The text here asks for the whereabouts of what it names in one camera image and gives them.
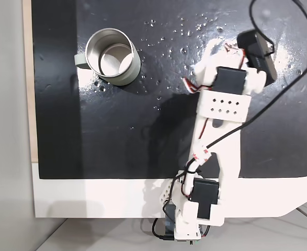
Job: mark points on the pale green steel mug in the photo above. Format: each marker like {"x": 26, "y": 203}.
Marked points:
{"x": 111, "y": 57}

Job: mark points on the black table mat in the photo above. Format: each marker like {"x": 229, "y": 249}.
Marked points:
{"x": 103, "y": 143}

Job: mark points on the light wooden board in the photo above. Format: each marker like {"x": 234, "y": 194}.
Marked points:
{"x": 29, "y": 78}

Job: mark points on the black oval camera box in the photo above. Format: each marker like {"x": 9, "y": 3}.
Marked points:
{"x": 257, "y": 57}

